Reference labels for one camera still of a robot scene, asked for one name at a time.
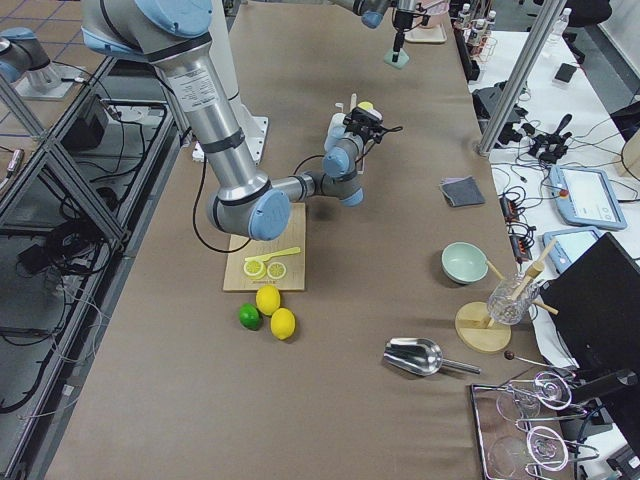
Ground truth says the grey folded cloth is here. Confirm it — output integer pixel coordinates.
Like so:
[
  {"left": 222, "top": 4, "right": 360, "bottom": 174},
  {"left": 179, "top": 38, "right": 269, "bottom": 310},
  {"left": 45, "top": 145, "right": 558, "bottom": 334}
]
[{"left": 439, "top": 176, "right": 485, "bottom": 207}]

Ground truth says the blue teach pendant tablet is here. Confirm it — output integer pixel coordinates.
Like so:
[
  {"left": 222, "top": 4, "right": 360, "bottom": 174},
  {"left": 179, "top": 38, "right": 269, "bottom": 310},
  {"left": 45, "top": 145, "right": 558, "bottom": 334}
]
[{"left": 549, "top": 165, "right": 628, "bottom": 231}]

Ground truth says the green lime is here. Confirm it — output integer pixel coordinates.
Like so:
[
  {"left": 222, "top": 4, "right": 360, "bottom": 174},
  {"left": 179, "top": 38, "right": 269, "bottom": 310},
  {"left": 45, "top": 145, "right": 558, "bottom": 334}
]
[{"left": 238, "top": 303, "right": 262, "bottom": 331}]

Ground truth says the metal scoop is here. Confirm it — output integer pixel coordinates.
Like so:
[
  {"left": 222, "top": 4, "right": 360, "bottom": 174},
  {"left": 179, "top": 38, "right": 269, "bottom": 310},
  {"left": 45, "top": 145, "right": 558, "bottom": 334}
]
[{"left": 383, "top": 337, "right": 482, "bottom": 377}]

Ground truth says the bamboo cutting board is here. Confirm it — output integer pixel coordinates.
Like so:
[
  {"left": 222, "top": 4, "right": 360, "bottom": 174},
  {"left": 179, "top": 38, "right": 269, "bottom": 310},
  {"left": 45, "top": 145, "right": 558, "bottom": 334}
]
[{"left": 223, "top": 203, "right": 306, "bottom": 292}]

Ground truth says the yellow plastic cup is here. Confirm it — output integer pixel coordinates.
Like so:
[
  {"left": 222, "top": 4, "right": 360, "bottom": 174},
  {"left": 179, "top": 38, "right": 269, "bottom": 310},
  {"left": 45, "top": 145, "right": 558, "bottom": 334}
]
[{"left": 357, "top": 101, "right": 373, "bottom": 111}]

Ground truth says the light green bowl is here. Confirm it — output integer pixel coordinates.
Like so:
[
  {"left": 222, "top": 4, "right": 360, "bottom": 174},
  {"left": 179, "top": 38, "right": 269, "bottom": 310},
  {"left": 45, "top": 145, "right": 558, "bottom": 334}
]
[{"left": 441, "top": 242, "right": 488, "bottom": 285}]

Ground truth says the wire glass rack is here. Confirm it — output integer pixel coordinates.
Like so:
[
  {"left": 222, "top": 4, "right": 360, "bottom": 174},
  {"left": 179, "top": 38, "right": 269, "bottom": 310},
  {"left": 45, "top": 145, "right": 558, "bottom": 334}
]
[{"left": 469, "top": 371, "right": 600, "bottom": 479}]

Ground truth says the yellow plastic knife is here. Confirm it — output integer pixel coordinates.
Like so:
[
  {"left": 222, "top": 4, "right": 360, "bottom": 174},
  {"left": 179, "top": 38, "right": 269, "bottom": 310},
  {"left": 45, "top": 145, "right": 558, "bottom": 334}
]
[{"left": 244, "top": 246, "right": 302, "bottom": 262}]

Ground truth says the wooden mug tree stand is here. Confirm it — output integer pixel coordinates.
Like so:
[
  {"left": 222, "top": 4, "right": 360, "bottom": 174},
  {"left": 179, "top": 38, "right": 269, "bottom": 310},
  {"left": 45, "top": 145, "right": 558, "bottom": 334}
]
[{"left": 455, "top": 240, "right": 559, "bottom": 353}]

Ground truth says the black monitor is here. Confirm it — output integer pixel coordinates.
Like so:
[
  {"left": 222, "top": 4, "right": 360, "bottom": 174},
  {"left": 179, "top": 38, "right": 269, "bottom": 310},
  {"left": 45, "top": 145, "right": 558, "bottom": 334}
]
[{"left": 541, "top": 233, "right": 639, "bottom": 374}]

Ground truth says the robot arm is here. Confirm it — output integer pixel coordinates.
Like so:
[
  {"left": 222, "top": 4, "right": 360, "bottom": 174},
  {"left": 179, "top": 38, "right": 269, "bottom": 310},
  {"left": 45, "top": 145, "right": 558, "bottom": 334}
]
[
  {"left": 82, "top": 1, "right": 386, "bottom": 241},
  {"left": 332, "top": 0, "right": 430, "bottom": 69}
]

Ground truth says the aluminium frame post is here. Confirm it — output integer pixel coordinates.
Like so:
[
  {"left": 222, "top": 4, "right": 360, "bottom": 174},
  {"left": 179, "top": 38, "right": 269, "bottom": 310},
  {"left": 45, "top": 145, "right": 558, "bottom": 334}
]
[{"left": 476, "top": 0, "right": 566, "bottom": 158}]

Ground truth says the white wire cup holder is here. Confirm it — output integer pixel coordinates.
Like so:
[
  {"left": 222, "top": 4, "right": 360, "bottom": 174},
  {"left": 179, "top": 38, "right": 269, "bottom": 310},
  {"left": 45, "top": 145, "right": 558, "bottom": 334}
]
[{"left": 323, "top": 93, "right": 368, "bottom": 178}]

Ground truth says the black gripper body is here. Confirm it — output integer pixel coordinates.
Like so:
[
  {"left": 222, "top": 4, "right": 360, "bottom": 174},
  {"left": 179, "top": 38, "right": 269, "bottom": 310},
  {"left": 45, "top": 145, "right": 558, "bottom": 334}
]
[
  {"left": 392, "top": 12, "right": 414, "bottom": 34},
  {"left": 343, "top": 107, "right": 384, "bottom": 143}
]

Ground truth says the clear glass cup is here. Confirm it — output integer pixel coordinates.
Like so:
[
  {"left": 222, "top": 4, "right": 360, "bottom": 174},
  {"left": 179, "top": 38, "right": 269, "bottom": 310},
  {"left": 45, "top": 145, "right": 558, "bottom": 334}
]
[{"left": 487, "top": 275, "right": 539, "bottom": 325}]

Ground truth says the green plastic cup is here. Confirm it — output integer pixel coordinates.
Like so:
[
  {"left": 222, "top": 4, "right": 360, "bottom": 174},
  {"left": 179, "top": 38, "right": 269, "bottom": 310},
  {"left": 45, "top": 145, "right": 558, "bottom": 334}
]
[{"left": 383, "top": 49, "right": 409, "bottom": 69}]

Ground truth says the pink bowl of ice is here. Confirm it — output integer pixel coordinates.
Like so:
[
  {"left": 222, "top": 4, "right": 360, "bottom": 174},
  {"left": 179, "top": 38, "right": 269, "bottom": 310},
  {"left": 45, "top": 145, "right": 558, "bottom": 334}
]
[{"left": 416, "top": 0, "right": 450, "bottom": 29}]

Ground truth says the whole yellow lemon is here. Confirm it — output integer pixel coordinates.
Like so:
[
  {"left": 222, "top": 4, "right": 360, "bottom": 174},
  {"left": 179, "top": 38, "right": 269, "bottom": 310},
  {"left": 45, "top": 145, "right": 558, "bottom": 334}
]
[{"left": 255, "top": 285, "right": 281, "bottom": 316}]

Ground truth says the cream plastic tray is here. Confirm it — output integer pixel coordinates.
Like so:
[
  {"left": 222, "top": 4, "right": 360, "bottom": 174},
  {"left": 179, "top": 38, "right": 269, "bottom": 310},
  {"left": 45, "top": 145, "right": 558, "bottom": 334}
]
[{"left": 405, "top": 24, "right": 447, "bottom": 44}]

